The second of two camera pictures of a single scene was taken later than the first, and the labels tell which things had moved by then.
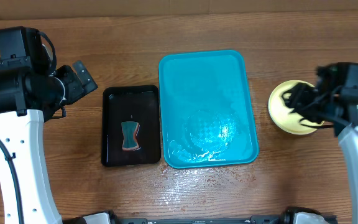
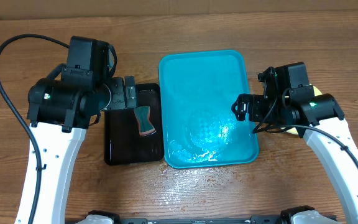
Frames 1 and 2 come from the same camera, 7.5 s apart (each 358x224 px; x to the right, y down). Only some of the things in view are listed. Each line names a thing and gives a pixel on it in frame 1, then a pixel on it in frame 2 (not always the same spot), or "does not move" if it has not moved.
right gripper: [299, 93] -> [255, 101]
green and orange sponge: [130, 129] -> [145, 126]
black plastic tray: [130, 104] does not move
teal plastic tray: [207, 114] does not move
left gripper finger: [85, 76] -> [130, 92]
